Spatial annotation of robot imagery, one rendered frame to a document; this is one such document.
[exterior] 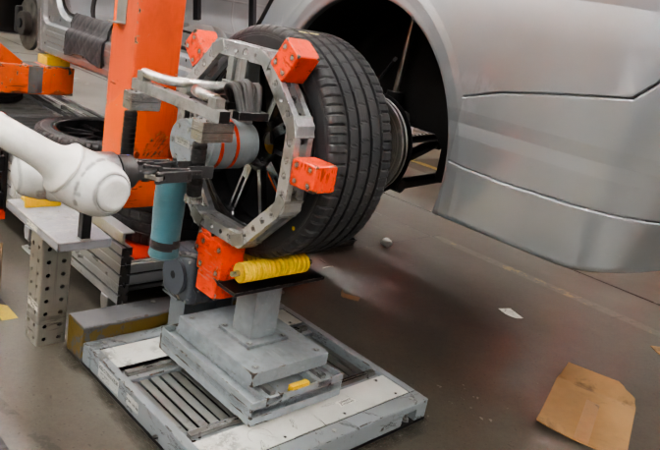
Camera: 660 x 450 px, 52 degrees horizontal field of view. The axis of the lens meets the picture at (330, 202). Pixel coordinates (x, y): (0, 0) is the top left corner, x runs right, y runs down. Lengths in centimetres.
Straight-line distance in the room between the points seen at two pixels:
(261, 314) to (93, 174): 100
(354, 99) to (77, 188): 79
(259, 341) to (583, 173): 108
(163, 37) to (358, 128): 76
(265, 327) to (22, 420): 73
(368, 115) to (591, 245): 64
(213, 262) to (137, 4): 81
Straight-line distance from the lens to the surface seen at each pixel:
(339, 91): 176
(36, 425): 217
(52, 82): 422
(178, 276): 232
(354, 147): 175
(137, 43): 220
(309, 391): 214
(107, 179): 128
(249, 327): 215
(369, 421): 218
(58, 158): 131
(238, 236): 188
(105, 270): 261
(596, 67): 172
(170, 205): 196
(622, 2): 172
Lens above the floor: 124
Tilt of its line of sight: 15 degrees down
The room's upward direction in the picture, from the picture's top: 10 degrees clockwise
